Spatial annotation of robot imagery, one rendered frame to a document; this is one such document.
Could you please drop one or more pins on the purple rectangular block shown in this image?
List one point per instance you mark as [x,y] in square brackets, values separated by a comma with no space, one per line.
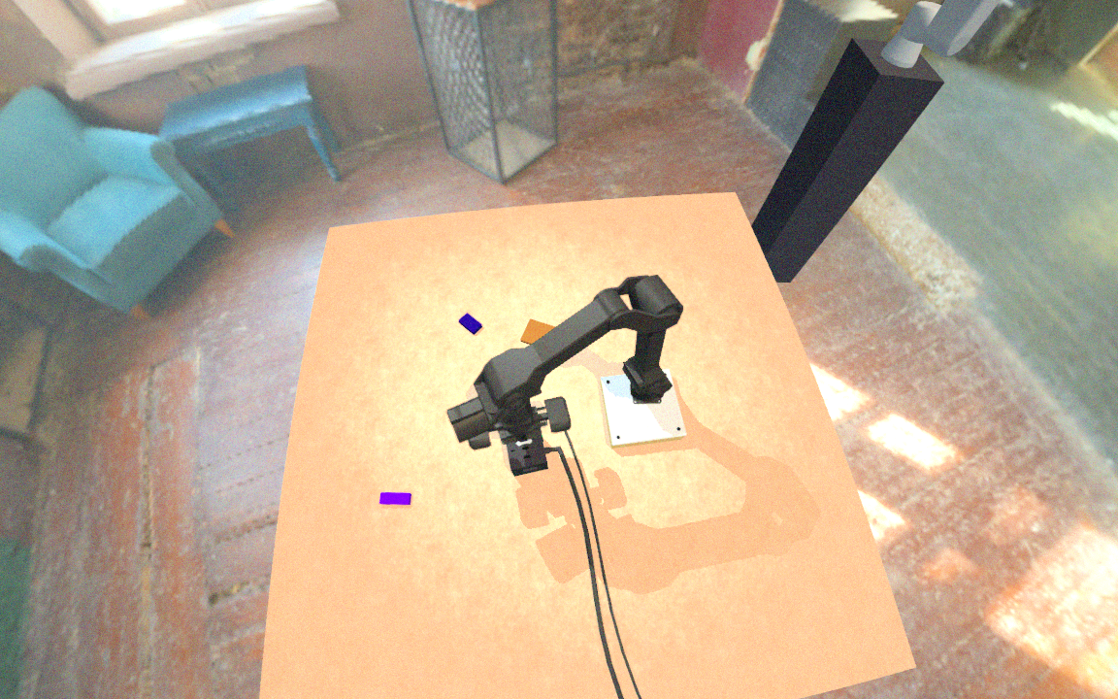
[395,498]

